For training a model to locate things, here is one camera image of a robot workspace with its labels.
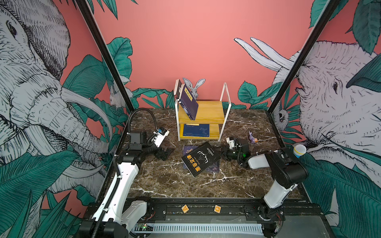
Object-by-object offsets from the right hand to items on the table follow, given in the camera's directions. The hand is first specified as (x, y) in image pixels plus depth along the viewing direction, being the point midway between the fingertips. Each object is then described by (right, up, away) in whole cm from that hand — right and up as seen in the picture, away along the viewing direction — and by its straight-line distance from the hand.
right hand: (214, 149), depth 91 cm
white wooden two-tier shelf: (-3, +18, -3) cm, 19 cm away
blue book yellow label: (-11, +12, +10) cm, 19 cm away
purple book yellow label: (-16, +29, -5) cm, 33 cm away
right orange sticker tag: (0, -28, -16) cm, 32 cm away
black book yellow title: (-9, -6, -1) cm, 10 cm away
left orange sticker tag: (-17, -28, -16) cm, 37 cm away
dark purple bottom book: (0, -11, -3) cm, 11 cm away
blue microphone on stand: (+39, +3, -21) cm, 44 cm away
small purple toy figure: (+28, +4, +10) cm, 30 cm away
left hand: (-27, +6, -14) cm, 31 cm away
